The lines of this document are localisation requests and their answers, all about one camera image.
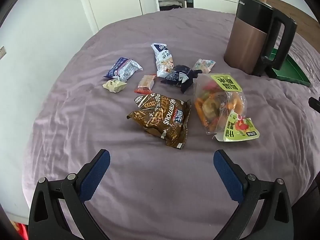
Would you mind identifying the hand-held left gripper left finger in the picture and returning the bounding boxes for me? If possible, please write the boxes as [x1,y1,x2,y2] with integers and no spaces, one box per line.
[28,149,111,240]

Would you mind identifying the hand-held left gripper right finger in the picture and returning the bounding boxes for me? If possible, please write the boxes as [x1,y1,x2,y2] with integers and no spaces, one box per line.
[213,149,294,240]

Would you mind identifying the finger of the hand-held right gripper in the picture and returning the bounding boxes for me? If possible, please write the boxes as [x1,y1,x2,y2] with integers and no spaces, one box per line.
[308,97,320,112]

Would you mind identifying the orange wafer packet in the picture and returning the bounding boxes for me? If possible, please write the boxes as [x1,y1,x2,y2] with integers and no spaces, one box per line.
[134,74,157,95]

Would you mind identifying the small pastel candy packet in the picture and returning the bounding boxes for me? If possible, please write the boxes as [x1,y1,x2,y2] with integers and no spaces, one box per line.
[192,59,216,74]

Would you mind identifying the purple bed sheet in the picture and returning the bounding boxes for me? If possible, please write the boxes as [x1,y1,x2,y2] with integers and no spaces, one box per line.
[21,7,320,240]

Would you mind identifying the green tray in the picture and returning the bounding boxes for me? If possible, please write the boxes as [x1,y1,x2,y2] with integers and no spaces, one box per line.
[265,47,312,88]

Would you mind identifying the clear bag with green label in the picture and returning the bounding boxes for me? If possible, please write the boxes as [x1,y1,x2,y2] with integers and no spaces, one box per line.
[193,73,261,143]

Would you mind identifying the brown cereal bag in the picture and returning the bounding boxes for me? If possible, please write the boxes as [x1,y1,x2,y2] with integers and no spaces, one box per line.
[126,93,192,149]

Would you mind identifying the wooden headboard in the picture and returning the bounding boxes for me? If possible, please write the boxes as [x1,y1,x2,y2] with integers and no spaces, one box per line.
[259,0,320,55]

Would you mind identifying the small cream snack packet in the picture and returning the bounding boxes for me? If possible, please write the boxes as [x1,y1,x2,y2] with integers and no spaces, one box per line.
[102,78,128,94]

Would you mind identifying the brown and black electric kettle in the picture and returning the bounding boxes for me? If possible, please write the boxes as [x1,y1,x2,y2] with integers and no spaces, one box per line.
[223,0,298,77]

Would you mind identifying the red object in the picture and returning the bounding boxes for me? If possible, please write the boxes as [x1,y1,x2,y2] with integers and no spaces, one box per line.
[11,221,28,240]

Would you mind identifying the blue and white snack packet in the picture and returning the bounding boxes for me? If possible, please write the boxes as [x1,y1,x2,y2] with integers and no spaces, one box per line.
[103,57,143,83]

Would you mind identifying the dark navy snack packet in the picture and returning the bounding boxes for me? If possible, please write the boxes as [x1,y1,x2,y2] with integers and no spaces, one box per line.
[160,64,199,94]

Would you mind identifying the white cereal packet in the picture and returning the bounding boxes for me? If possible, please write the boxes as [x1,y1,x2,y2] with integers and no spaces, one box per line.
[150,43,175,78]

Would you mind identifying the white door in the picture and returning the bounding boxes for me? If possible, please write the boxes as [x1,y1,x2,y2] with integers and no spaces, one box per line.
[83,0,143,30]

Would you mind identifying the folded grey clothes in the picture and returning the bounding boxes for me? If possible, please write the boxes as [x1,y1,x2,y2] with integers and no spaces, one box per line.
[158,0,182,11]

